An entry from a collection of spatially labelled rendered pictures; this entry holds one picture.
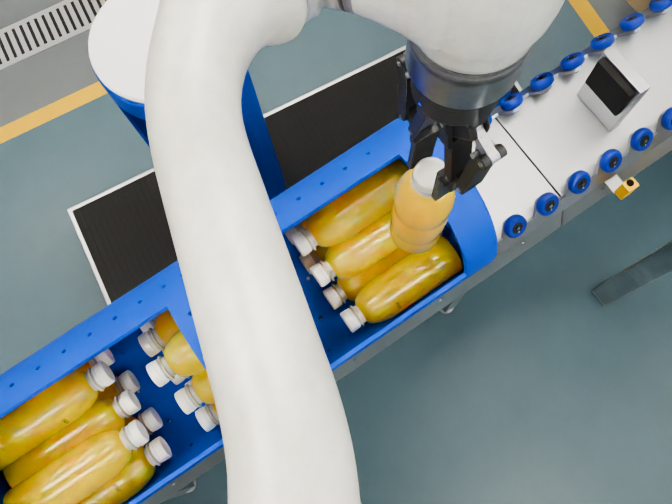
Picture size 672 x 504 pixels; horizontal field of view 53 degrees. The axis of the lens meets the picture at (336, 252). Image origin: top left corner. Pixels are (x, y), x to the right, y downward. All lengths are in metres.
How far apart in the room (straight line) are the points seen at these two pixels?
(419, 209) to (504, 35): 0.38
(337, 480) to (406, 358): 1.86
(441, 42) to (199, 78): 0.15
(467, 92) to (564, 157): 0.89
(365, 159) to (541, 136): 0.48
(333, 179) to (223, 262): 0.69
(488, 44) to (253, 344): 0.23
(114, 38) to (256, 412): 1.16
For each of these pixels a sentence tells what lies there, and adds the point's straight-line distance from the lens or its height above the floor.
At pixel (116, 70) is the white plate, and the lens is 1.37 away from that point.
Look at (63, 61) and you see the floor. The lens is 2.74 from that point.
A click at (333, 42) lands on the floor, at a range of 2.54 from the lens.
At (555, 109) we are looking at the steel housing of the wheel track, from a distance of 1.42.
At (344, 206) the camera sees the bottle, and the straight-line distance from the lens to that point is 1.05.
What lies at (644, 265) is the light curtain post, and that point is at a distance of 1.94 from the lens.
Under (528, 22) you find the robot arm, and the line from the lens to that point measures 0.43.
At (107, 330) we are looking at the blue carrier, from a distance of 1.02.
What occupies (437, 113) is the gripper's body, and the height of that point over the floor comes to 1.66.
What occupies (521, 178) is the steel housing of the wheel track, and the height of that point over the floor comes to 0.93.
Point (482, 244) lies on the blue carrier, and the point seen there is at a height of 1.17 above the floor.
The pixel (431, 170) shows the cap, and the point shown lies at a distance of 0.75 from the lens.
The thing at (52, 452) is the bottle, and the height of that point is 1.10.
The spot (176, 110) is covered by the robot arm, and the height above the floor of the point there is 1.83.
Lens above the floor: 2.15
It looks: 75 degrees down
